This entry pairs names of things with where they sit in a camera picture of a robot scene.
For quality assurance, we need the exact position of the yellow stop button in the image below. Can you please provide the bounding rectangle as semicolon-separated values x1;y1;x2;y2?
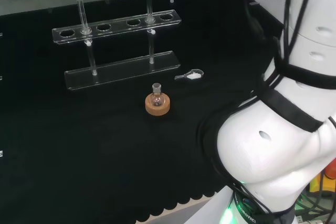
309;155;336;196

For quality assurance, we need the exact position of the cork ring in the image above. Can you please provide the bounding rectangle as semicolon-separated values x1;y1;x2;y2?
144;93;172;116

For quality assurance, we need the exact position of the glass round-bottom flask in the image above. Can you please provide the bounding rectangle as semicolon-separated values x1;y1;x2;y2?
150;82;166;108

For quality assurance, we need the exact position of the clear acrylic funnel stand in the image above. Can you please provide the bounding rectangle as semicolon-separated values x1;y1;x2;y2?
51;0;182;92

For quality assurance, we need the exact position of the glass weighing funnel with powder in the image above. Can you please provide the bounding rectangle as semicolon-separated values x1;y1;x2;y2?
174;68;204;81

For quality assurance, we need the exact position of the black cloth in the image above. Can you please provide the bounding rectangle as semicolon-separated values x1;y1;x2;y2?
0;0;287;224

